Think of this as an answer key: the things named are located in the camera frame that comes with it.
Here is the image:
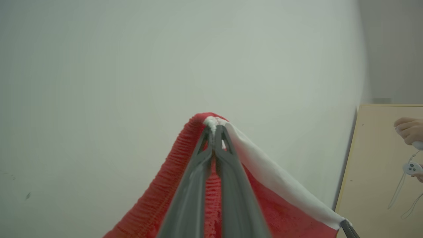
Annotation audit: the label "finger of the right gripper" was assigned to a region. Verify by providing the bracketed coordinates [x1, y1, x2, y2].
[340, 219, 361, 238]

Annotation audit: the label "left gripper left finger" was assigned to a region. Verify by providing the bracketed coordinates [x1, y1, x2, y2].
[157, 127, 214, 238]

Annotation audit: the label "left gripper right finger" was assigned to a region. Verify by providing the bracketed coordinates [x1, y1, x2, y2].
[214, 125, 272, 238]

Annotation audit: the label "red shorts with white trim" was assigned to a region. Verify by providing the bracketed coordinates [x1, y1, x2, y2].
[102, 112, 348, 238]

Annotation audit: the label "light wooden board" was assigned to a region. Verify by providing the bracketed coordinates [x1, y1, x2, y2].
[335, 104, 423, 238]

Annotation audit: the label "white controller wrist strap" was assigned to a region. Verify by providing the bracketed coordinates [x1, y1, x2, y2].
[387, 150, 421, 211]
[401, 193, 423, 220]

